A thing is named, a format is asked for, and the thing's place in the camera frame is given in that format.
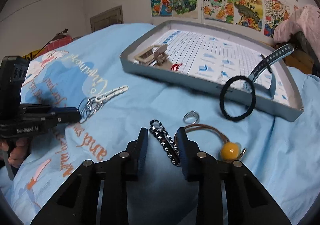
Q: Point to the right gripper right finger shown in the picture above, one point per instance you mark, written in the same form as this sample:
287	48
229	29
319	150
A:
226	186

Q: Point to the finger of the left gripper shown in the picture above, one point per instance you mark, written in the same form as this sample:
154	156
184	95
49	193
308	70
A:
66	114

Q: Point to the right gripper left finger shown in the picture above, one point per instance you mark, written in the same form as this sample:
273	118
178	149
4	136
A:
96	193

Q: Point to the silver ring hoops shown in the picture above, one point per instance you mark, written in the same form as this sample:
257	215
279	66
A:
87	108

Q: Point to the beige hair claw clip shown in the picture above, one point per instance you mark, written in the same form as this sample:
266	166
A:
155	56

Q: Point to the white wavy hair clip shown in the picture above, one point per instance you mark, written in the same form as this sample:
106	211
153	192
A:
103	98

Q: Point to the left hand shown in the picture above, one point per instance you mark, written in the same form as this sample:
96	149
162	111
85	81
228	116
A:
20	152

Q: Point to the light blue cartoon bedsheet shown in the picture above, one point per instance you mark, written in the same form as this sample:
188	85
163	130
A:
283	155

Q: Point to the red plaid cloth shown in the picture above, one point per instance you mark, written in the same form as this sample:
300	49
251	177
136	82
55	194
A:
59	40

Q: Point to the grey shallow tray box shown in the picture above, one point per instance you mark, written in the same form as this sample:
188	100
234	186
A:
218	62

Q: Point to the mermaid drawing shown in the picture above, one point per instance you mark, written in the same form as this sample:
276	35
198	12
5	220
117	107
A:
161	8

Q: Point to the blond boy drawing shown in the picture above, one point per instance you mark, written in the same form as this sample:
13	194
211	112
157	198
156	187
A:
185	8

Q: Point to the red white poster drawing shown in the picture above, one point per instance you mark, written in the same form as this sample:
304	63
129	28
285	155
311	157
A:
275	13

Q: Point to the landscape tree drawing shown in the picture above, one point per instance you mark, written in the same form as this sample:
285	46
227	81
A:
250	13

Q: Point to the pink floral cloth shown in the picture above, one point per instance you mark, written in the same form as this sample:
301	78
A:
306	20

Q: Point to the fish and turtle drawing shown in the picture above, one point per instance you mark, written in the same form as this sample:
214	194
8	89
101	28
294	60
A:
219	10

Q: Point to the brown wall cabinet door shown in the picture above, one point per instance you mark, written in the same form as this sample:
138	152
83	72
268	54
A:
107	18

